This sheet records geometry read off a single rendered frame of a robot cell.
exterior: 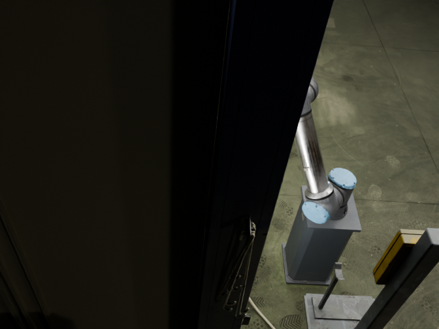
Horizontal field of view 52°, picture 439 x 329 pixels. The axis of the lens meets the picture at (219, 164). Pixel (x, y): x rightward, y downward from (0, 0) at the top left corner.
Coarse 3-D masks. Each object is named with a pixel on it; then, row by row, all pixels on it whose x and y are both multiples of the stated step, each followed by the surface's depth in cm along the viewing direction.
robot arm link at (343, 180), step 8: (336, 168) 247; (328, 176) 247; (336, 176) 242; (344, 176) 243; (352, 176) 244; (336, 184) 239; (344, 184) 239; (352, 184) 240; (344, 192) 240; (344, 200) 242
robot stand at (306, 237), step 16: (352, 208) 263; (304, 224) 264; (320, 224) 254; (336, 224) 255; (352, 224) 256; (288, 240) 304; (304, 240) 267; (320, 240) 263; (336, 240) 263; (288, 256) 301; (304, 256) 276; (320, 256) 275; (336, 256) 275; (288, 272) 298; (304, 272) 290; (320, 272) 290
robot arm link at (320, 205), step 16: (304, 112) 210; (304, 128) 214; (304, 144) 218; (304, 160) 223; (320, 160) 224; (304, 176) 230; (320, 176) 226; (304, 192) 237; (320, 192) 230; (336, 192) 237; (304, 208) 237; (320, 208) 229; (336, 208) 236
